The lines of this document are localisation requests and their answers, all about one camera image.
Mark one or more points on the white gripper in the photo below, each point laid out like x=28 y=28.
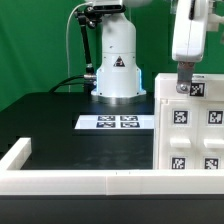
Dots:
x=193 y=19

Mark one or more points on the white cabinet top block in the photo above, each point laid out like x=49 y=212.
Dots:
x=203 y=87

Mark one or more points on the white cabinet door panel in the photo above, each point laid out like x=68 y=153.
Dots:
x=177 y=141
x=211 y=136

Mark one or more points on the white cabinet body box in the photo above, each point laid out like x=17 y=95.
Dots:
x=195 y=104

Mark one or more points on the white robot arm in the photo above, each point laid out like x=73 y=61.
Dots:
x=118 y=79

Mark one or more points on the black camera bar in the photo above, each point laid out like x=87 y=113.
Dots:
x=108 y=9

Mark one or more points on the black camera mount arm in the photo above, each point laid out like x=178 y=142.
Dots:
x=86 y=20

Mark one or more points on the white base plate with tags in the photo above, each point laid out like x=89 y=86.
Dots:
x=116 y=122

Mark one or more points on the white U-shaped workspace frame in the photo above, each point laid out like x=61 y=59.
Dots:
x=14 y=180

